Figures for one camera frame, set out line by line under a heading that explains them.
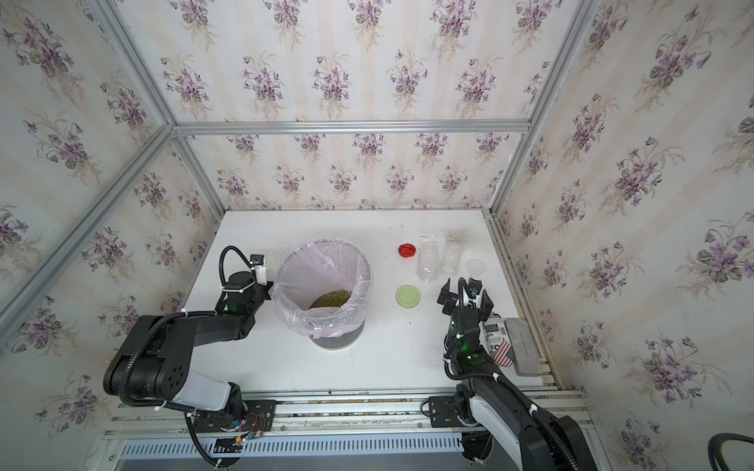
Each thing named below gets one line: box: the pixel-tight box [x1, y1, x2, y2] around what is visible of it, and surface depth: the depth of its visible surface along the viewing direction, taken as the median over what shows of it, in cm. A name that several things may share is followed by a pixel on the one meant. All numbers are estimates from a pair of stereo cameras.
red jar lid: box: [398, 243, 417, 259], surface depth 110 cm
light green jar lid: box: [395, 284, 422, 309], surface depth 97 cm
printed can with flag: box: [482, 316, 515, 368], surface depth 84 cm
